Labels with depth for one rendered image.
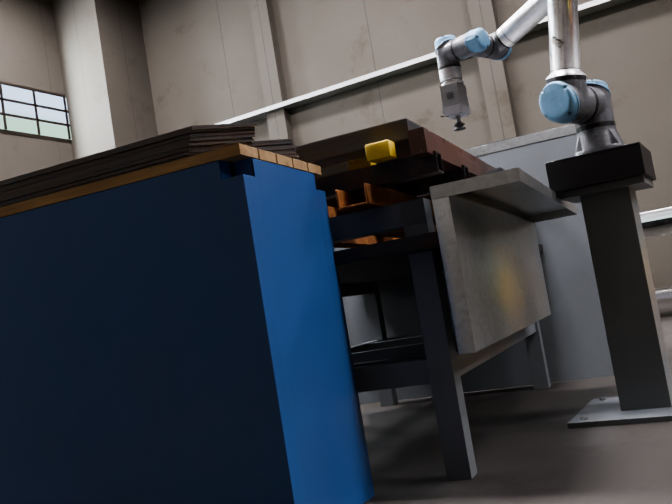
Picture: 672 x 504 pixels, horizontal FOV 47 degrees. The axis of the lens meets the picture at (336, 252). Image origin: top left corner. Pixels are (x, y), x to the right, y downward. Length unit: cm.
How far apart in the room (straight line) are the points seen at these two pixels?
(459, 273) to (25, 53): 1127
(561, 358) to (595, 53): 688
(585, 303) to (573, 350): 20
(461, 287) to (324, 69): 958
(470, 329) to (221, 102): 1055
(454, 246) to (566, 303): 168
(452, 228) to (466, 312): 19
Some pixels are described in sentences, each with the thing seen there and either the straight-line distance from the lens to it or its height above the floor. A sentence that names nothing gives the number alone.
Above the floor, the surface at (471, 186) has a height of 66.
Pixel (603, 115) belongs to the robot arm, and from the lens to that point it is 248.
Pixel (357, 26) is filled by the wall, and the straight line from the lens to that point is 1109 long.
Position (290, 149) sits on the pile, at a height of 82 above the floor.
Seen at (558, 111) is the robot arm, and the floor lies 91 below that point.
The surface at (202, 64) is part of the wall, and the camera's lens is 1244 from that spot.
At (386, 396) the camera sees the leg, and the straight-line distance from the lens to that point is 344.
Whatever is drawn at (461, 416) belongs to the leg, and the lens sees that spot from 189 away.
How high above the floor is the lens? 43
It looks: 4 degrees up
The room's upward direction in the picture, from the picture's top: 9 degrees counter-clockwise
